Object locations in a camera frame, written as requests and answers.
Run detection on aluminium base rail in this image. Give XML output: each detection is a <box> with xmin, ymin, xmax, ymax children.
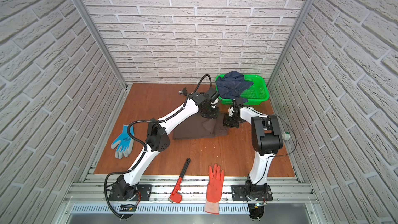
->
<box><xmin>63</xmin><ymin>174</ymin><xmax>318</xmax><ymax>215</ymax></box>

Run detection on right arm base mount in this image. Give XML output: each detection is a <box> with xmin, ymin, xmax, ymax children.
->
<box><xmin>231</xmin><ymin>184</ymin><xmax>273</xmax><ymax>202</ymax></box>

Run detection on red pipe wrench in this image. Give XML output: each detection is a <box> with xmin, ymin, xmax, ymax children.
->
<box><xmin>169</xmin><ymin>158</ymin><xmax>191</xmax><ymax>203</ymax></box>

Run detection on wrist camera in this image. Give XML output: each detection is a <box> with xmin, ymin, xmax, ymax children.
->
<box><xmin>228</xmin><ymin>99</ymin><xmax>243</xmax><ymax>117</ymax></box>
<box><xmin>205</xmin><ymin>87</ymin><xmax>219</xmax><ymax>104</ymax></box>

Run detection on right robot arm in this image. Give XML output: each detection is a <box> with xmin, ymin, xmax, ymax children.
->
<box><xmin>223</xmin><ymin>100</ymin><xmax>283</xmax><ymax>201</ymax></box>

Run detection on red rubber glove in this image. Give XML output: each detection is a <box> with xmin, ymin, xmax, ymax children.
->
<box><xmin>205</xmin><ymin>164</ymin><xmax>224</xmax><ymax>215</ymax></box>

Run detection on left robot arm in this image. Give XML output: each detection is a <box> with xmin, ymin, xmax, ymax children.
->
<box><xmin>109</xmin><ymin>87</ymin><xmax>219</xmax><ymax>200</ymax></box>

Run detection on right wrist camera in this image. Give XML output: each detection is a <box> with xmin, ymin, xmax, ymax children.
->
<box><xmin>228</xmin><ymin>99</ymin><xmax>243</xmax><ymax>117</ymax></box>

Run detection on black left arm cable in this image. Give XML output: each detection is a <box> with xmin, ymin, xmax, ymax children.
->
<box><xmin>103</xmin><ymin>74</ymin><xmax>213</xmax><ymax>220</ymax></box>

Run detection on blue grey work glove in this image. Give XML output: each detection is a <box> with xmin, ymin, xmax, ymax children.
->
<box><xmin>111</xmin><ymin>125</ymin><xmax>134</xmax><ymax>159</ymax></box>

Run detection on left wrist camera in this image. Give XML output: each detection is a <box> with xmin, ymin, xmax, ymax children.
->
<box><xmin>205</xmin><ymin>87</ymin><xmax>219</xmax><ymax>104</ymax></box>

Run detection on dark blue jeans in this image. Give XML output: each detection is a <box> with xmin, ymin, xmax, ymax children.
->
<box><xmin>216</xmin><ymin>71</ymin><xmax>254</xmax><ymax>103</ymax></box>

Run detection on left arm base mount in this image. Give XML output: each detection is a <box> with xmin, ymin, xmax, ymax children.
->
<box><xmin>107</xmin><ymin>184</ymin><xmax>152</xmax><ymax>202</ymax></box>

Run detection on brown trousers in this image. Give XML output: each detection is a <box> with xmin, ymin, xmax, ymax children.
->
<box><xmin>173</xmin><ymin>113</ymin><xmax>229</xmax><ymax>140</ymax></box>

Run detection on green plastic basket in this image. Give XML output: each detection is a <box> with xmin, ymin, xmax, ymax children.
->
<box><xmin>215</xmin><ymin>74</ymin><xmax>270</xmax><ymax>106</ymax></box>

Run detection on small black relay component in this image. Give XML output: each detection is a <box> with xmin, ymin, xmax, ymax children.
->
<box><xmin>178</xmin><ymin>87</ymin><xmax>188</xmax><ymax>96</ymax></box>

